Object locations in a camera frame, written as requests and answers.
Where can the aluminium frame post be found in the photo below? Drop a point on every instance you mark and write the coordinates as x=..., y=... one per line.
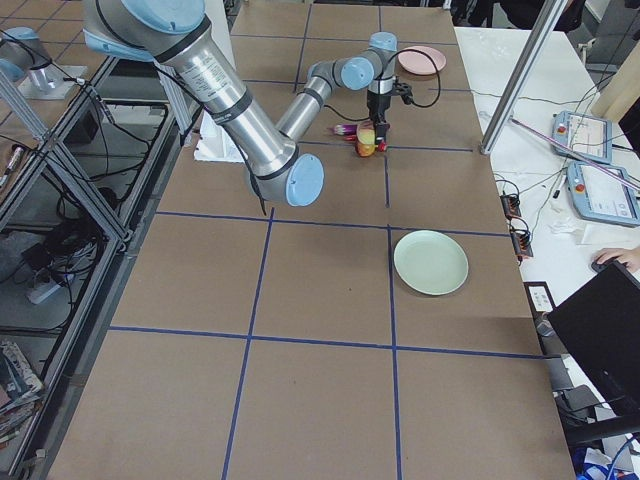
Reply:
x=547, y=19

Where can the teach pendant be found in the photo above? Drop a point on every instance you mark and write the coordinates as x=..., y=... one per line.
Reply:
x=602, y=194
x=589, y=136

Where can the black laptop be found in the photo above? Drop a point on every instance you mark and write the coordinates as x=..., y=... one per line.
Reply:
x=599, y=327

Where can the orange circuit board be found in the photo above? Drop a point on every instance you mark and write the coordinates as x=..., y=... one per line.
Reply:
x=522, y=242
x=511, y=205

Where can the purple eggplant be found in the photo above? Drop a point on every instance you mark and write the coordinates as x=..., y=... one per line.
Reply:
x=343, y=129

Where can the lower teach pendant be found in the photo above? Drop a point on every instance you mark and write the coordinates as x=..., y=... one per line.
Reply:
x=602, y=194

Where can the upper teach pendant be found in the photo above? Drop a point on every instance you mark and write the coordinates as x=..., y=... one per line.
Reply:
x=589, y=136

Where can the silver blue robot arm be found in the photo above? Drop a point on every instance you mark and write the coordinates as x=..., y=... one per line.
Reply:
x=177, y=34

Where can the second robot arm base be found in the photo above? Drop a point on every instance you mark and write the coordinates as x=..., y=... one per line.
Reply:
x=26, y=62

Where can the red yellow apple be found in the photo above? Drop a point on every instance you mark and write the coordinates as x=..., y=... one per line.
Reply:
x=365, y=150

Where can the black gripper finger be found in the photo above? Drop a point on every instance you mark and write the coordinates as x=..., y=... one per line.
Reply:
x=381, y=130
x=372, y=128

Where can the white power strip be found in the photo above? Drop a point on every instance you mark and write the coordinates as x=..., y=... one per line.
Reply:
x=41, y=291

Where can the green plate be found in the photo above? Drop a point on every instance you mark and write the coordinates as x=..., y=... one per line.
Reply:
x=430, y=262

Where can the stack of books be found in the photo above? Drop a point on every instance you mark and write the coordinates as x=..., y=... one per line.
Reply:
x=21, y=388

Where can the pink plate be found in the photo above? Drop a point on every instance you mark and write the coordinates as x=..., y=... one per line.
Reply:
x=422, y=60

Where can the pink yellow peach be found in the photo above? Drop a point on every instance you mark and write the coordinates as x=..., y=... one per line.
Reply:
x=364, y=134

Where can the operator right hand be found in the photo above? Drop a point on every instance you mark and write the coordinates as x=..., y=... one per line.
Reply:
x=630, y=258

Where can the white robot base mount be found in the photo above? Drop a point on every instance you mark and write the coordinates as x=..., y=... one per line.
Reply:
x=214, y=144

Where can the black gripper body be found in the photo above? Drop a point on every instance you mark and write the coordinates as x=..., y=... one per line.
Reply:
x=378, y=106

